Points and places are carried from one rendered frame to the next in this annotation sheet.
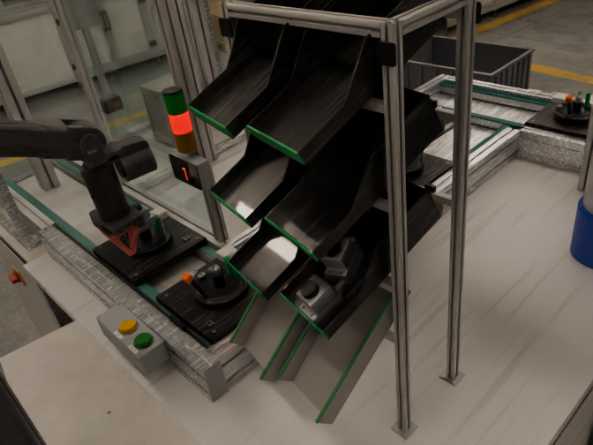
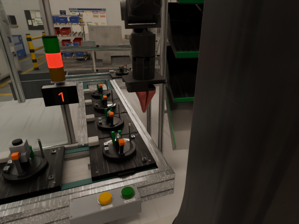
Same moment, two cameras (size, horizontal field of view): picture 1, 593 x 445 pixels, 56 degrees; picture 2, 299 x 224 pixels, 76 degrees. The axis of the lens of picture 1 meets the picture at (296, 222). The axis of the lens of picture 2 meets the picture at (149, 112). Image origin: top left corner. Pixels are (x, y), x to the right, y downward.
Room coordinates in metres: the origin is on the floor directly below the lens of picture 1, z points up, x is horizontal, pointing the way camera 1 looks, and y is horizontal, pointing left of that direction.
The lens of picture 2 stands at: (0.72, 0.78, 1.45)
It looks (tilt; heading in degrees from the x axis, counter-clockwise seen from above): 25 degrees down; 291
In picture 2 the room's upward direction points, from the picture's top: straight up
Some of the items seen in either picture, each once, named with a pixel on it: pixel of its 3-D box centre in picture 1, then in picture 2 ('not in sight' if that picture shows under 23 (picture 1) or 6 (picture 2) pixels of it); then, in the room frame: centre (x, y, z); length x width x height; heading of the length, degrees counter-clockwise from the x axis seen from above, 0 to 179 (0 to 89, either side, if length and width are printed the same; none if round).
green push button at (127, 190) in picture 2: (143, 341); (127, 193); (0.94, 0.39, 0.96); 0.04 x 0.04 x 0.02
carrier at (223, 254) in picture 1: (218, 276); (118, 142); (1.07, 0.21, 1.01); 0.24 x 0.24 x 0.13; 39
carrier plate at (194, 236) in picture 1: (149, 245); (27, 171); (1.33, 0.43, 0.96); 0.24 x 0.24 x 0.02; 39
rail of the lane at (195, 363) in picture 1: (118, 295); (43, 210); (1.18, 0.50, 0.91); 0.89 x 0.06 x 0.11; 39
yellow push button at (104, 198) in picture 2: (128, 327); (105, 198); (1.00, 0.43, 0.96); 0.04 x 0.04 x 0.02
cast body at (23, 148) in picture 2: (142, 215); (20, 147); (1.34, 0.42, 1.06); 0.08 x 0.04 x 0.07; 129
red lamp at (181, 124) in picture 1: (180, 121); (54, 59); (1.29, 0.24, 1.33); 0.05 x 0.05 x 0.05
